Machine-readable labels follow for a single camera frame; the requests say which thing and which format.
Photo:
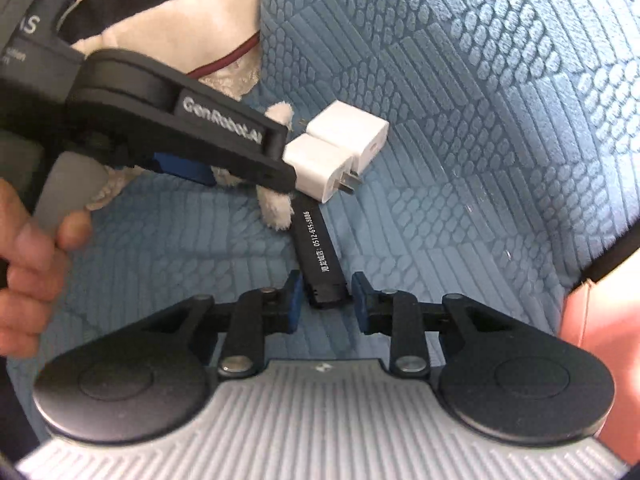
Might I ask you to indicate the white charger with prongs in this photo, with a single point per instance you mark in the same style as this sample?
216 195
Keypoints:
322 169

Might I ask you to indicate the white cube charger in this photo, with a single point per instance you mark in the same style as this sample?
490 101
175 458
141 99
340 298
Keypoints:
357 132

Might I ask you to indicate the blue textured sofa cover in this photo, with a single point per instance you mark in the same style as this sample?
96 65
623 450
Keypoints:
512 160

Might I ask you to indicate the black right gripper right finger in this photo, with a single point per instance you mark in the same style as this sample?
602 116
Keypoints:
407 321

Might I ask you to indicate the pink cardboard box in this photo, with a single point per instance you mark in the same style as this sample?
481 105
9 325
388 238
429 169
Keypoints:
603 318

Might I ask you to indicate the black rectangular stick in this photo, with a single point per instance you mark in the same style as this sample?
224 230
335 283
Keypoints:
324 279

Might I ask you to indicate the cream patterned blanket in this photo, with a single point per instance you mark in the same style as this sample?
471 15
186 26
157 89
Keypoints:
214 41

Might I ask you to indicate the person's left hand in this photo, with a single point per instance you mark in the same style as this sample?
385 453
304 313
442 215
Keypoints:
37 268

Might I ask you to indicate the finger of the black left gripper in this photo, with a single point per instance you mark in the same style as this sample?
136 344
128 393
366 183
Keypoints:
143 107
183 168

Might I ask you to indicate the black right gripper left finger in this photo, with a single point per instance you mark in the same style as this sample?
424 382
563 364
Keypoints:
232 334

